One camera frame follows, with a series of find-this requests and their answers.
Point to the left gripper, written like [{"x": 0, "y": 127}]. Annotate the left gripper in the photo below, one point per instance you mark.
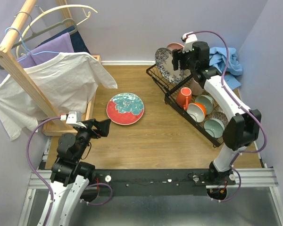
[{"x": 95, "y": 128}]

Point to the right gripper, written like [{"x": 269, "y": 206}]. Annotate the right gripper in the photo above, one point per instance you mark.
[{"x": 178, "y": 55}]

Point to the pink white plate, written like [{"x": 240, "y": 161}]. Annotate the pink white plate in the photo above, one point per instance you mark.
[{"x": 173, "y": 46}]

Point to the red teal floral plate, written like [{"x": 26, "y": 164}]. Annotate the red teal floral plate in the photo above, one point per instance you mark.
[{"x": 125, "y": 109}]

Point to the blue white floral plate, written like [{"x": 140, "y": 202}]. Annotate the blue white floral plate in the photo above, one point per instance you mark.
[{"x": 163, "y": 59}]

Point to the orange mug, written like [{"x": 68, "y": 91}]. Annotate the orange mug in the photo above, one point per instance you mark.
[{"x": 184, "y": 97}]

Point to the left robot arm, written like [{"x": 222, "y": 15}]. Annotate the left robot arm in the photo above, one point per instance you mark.
[{"x": 70, "y": 176}]

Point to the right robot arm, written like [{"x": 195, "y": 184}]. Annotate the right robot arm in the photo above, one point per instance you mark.
[{"x": 243, "y": 126}]

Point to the pink mug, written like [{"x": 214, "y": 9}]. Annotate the pink mug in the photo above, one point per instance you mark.
[{"x": 196, "y": 89}]

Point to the green beige bowl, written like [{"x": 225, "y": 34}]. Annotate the green beige bowl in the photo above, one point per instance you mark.
[{"x": 207, "y": 101}]

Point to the white orange bowl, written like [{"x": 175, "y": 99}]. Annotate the white orange bowl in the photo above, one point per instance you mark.
[{"x": 197, "y": 112}]

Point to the white patterned bowl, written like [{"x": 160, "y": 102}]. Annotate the white patterned bowl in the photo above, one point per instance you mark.
[{"x": 220, "y": 116}]

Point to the white t-shirt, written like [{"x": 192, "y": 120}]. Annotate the white t-shirt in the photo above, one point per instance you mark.
[{"x": 69, "y": 81}]

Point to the teal bowl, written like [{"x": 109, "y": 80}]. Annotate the teal bowl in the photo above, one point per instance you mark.
[{"x": 214, "y": 127}]

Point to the navy garment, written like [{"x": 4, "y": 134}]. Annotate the navy garment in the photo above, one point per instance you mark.
[{"x": 76, "y": 40}]

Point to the purple shirt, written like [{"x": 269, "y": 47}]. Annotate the purple shirt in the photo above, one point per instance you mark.
[{"x": 60, "y": 44}]

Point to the blue hanger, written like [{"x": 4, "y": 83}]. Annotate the blue hanger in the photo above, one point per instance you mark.
[{"x": 27, "y": 50}]

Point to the cream hanger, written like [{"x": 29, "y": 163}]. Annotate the cream hanger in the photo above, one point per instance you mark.
[{"x": 52, "y": 16}]

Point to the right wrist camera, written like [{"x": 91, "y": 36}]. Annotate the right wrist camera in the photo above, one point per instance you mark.
[{"x": 188, "y": 39}]

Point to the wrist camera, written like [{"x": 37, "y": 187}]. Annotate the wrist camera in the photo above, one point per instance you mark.
[
  {"x": 188, "y": 39},
  {"x": 73, "y": 118}
]

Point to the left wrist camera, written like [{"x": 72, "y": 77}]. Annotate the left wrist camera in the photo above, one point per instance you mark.
[{"x": 73, "y": 118}]

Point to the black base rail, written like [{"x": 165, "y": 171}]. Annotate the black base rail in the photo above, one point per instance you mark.
[{"x": 161, "y": 182}]

